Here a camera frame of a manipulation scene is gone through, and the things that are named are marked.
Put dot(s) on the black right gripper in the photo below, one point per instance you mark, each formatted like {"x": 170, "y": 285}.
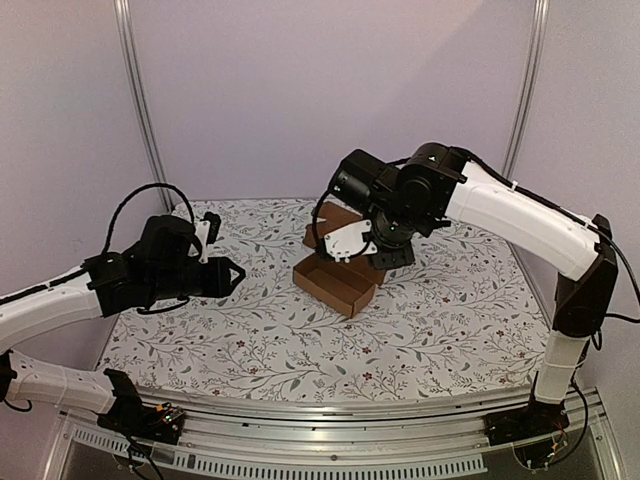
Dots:
{"x": 392, "y": 256}

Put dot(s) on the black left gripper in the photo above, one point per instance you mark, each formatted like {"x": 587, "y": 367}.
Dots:
{"x": 219, "y": 285}

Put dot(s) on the brown cardboard paper box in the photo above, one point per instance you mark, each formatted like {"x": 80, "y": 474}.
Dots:
{"x": 345, "y": 287}

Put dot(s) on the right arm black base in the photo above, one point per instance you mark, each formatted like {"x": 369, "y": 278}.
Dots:
{"x": 534, "y": 419}

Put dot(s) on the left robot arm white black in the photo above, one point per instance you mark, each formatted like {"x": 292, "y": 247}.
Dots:
{"x": 170, "y": 261}

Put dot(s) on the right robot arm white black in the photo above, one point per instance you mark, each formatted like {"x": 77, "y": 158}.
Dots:
{"x": 439, "y": 185}

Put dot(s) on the floral patterned table mat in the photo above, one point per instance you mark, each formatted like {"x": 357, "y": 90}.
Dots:
{"x": 461, "y": 319}

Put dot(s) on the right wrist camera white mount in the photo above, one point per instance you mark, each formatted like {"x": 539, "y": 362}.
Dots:
{"x": 345, "y": 243}

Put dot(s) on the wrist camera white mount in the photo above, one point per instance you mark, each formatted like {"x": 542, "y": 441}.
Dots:
{"x": 345, "y": 243}
{"x": 206, "y": 232}

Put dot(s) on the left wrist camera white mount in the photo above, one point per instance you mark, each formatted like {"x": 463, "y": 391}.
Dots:
{"x": 206, "y": 232}

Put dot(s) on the aluminium front rail frame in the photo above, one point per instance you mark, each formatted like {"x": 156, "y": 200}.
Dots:
{"x": 440, "y": 438}

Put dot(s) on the left aluminium frame post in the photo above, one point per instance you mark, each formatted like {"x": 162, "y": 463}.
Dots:
{"x": 133, "y": 70}

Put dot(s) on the aluminium frame post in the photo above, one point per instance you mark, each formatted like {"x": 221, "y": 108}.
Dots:
{"x": 533, "y": 60}
{"x": 133, "y": 70}

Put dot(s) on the right aluminium frame post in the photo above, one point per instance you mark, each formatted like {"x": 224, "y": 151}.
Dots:
{"x": 533, "y": 60}

